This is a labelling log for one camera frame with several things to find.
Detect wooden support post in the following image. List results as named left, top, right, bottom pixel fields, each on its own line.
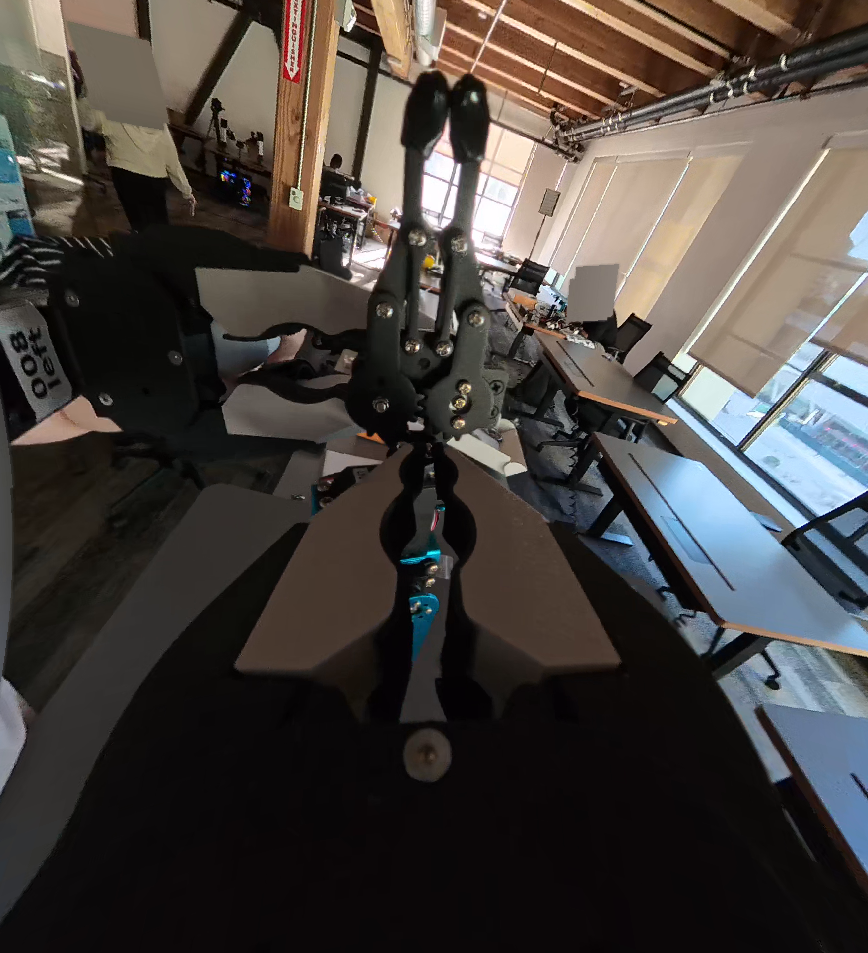
left=267, top=0, right=340, bottom=256

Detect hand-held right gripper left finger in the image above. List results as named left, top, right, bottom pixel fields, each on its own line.
left=234, top=444, right=417, bottom=722

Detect grey desk with slot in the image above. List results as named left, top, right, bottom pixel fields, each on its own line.
left=754, top=702, right=868, bottom=953
left=533, top=328, right=680, bottom=448
left=589, top=432, right=868, bottom=675

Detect dark desk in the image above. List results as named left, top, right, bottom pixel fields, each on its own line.
left=0, top=435, right=554, bottom=953

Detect person's left hand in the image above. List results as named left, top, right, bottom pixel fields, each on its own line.
left=11, top=393, right=120, bottom=448

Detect beige roller window blind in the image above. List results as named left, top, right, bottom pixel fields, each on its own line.
left=689, top=141, right=868, bottom=398
left=549, top=152, right=691, bottom=280
left=614, top=152, right=752, bottom=323

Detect silver spiral air duct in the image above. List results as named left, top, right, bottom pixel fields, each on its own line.
left=413, top=0, right=444, bottom=67

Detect blue and black toy robot arm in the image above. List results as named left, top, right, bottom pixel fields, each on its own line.
left=343, top=72, right=513, bottom=664

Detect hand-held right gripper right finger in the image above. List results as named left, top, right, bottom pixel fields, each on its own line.
left=434, top=447, right=622, bottom=719

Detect black ceiling pipes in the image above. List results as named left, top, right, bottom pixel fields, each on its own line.
left=553, top=30, right=868, bottom=161

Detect black white striped cloth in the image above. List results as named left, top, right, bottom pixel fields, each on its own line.
left=0, top=234, right=116, bottom=290

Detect red and white wall sign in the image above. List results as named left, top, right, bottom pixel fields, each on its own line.
left=282, top=0, right=308, bottom=84

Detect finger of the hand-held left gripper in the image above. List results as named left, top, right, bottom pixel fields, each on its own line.
left=194, top=264, right=377, bottom=351
left=221, top=361, right=375, bottom=445

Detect black office chair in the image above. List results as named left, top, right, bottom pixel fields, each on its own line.
left=629, top=350, right=697, bottom=407
left=781, top=487, right=868, bottom=610
left=611, top=313, right=654, bottom=357
left=503, top=257, right=552, bottom=296

